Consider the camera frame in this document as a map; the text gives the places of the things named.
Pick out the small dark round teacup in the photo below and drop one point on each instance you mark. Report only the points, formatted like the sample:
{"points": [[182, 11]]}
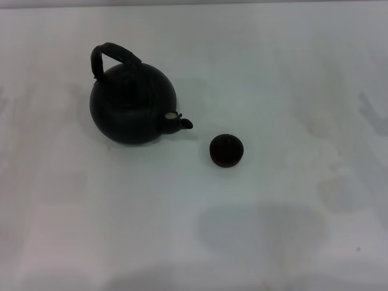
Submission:
{"points": [[226, 150]]}

